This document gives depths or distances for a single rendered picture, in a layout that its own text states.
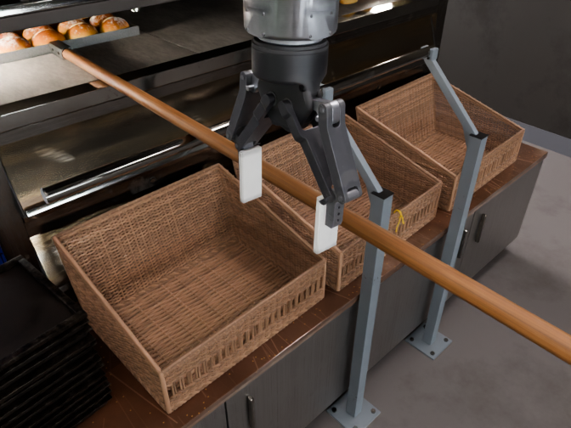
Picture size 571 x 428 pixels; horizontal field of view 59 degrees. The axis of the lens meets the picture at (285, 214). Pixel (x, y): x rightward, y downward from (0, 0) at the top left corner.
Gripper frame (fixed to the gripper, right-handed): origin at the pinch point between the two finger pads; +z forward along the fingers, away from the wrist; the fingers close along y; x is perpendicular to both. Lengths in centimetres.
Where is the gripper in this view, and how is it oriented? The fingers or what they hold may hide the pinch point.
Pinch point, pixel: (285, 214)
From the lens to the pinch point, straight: 59.2
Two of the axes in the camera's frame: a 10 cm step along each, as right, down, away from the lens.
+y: 6.4, 4.2, -6.4
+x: 7.7, -3.3, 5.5
